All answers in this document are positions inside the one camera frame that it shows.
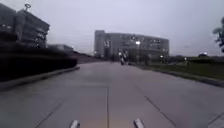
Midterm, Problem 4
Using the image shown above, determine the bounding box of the grey concrete slab road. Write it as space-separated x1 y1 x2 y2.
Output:
0 61 224 128

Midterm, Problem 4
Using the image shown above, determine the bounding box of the large curved grey building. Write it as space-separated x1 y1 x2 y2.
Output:
93 29 170 63

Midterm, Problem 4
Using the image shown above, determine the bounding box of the street lamp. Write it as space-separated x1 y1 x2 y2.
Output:
134 40 141 65

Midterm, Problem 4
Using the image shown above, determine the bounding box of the robot's own part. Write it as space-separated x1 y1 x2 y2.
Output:
133 118 146 128
68 119 81 128

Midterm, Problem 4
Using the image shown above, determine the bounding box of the grey concrete kerb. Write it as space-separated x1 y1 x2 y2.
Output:
0 65 81 92
133 64 224 88

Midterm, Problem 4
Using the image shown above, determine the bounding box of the dark trimmed hedge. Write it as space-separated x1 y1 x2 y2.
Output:
0 41 79 83

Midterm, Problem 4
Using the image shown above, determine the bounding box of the grass strip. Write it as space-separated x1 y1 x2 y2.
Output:
139 61 224 81

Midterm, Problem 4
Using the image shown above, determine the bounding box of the grey multi-storey building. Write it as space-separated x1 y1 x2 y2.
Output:
0 3 51 50

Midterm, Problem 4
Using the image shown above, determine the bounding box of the tree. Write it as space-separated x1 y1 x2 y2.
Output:
212 16 224 54

